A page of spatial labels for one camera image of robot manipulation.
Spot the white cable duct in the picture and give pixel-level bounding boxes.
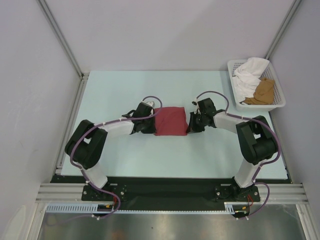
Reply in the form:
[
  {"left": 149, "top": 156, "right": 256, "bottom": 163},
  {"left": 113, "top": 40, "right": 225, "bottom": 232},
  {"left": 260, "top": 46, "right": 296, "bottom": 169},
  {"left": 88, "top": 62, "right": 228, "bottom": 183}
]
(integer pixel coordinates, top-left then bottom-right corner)
[{"left": 45, "top": 203, "right": 248, "bottom": 215}]

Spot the right aluminium frame post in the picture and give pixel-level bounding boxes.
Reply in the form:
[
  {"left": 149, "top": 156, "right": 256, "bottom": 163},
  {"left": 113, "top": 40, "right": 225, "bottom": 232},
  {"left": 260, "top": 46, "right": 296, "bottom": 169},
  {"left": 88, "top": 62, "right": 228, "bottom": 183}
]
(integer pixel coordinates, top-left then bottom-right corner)
[{"left": 264, "top": 0, "right": 304, "bottom": 60}]

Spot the red tank top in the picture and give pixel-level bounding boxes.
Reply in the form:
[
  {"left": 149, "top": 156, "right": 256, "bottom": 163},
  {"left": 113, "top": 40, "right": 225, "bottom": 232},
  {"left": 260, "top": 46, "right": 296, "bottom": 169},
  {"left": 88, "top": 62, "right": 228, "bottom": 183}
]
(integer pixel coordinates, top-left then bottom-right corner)
[{"left": 155, "top": 106, "right": 188, "bottom": 136}]

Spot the white tank top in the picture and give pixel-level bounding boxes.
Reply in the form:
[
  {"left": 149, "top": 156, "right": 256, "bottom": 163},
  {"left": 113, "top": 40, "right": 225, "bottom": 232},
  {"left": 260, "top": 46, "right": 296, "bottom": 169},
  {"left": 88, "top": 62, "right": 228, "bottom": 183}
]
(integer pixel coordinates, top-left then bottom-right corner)
[{"left": 232, "top": 57, "right": 270, "bottom": 103}]

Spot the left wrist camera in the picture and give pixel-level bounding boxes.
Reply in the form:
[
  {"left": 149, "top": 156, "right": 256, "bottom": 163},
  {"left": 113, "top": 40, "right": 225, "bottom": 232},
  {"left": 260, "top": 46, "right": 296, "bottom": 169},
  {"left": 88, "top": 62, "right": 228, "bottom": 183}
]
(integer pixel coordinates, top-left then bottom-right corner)
[{"left": 143, "top": 101, "right": 155, "bottom": 108}]

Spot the left aluminium frame post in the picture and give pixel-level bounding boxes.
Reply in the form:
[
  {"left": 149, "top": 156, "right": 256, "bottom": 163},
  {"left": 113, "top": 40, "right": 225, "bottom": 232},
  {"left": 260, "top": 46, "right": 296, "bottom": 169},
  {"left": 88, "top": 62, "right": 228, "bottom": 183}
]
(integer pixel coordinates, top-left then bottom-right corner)
[{"left": 37, "top": 0, "right": 89, "bottom": 175}]

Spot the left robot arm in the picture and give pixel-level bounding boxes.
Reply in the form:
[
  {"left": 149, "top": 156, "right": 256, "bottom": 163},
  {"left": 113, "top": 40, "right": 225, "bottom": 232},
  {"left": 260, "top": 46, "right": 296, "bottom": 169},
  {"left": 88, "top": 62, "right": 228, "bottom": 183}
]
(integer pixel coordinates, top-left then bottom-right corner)
[{"left": 64, "top": 100, "right": 156, "bottom": 200}]

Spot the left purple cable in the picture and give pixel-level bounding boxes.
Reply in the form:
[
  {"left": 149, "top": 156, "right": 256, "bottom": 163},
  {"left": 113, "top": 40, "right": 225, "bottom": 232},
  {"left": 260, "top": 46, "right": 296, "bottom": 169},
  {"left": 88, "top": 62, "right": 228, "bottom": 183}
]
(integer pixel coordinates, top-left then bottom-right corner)
[{"left": 47, "top": 95, "right": 163, "bottom": 227}]

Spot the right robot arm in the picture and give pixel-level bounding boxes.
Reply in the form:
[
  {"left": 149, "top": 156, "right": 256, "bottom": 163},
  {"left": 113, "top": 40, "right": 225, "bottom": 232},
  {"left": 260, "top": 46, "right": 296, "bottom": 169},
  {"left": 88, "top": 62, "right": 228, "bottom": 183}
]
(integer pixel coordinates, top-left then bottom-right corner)
[{"left": 186, "top": 98, "right": 279, "bottom": 202}]

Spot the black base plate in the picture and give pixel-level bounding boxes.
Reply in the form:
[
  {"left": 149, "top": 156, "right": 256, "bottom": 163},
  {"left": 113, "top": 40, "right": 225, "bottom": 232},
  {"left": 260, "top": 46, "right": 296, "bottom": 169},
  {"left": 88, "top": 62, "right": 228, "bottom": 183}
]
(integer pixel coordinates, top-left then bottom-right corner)
[{"left": 49, "top": 174, "right": 292, "bottom": 212}]

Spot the tan tank top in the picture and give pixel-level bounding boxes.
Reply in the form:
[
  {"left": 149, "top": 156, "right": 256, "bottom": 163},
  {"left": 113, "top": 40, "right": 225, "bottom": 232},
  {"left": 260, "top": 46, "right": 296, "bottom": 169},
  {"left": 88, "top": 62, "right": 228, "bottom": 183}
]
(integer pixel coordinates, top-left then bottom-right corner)
[{"left": 244, "top": 77, "right": 275, "bottom": 105}]

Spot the aluminium frame post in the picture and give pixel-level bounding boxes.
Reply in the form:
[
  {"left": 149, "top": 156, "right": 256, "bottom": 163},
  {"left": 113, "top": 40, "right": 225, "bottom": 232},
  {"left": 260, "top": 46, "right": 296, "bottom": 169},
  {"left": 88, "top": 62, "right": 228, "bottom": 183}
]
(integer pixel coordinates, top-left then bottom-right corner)
[
  {"left": 37, "top": 0, "right": 89, "bottom": 175},
  {"left": 264, "top": 0, "right": 304, "bottom": 60}
]

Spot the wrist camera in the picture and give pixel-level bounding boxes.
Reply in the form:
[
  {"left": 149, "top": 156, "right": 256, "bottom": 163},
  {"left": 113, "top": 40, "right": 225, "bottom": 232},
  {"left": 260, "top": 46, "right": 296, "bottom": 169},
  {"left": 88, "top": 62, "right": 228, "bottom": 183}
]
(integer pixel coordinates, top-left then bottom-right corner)
[
  {"left": 191, "top": 99, "right": 201, "bottom": 115},
  {"left": 143, "top": 101, "right": 155, "bottom": 108}
]

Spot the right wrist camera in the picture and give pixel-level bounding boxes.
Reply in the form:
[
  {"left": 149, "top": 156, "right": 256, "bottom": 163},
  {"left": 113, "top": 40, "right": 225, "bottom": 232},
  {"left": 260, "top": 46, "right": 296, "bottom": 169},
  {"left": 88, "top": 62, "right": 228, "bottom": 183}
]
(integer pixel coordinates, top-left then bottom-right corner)
[{"left": 191, "top": 99, "right": 201, "bottom": 115}]

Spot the white plastic basket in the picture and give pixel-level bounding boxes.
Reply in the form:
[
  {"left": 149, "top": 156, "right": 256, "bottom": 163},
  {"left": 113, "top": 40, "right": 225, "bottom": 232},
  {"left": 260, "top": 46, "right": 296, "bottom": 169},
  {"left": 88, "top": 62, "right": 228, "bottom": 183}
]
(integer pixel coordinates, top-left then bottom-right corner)
[{"left": 227, "top": 59, "right": 286, "bottom": 112}]

